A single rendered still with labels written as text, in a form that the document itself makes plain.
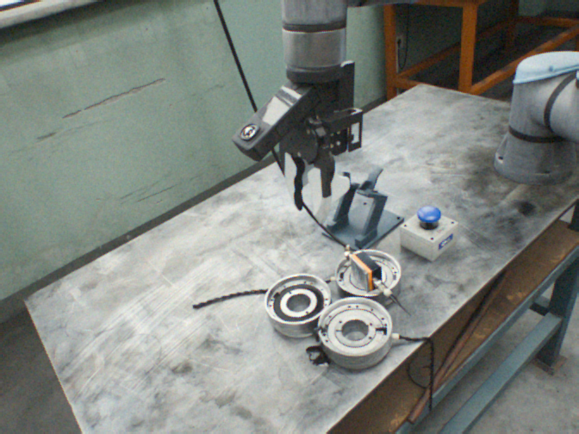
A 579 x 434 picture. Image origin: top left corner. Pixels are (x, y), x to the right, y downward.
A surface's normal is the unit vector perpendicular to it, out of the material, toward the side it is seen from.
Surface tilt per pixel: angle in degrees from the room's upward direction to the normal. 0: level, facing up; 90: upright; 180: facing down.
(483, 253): 0
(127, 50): 90
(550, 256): 0
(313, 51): 85
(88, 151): 90
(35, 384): 0
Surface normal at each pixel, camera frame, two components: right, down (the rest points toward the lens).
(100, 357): -0.16, -0.80
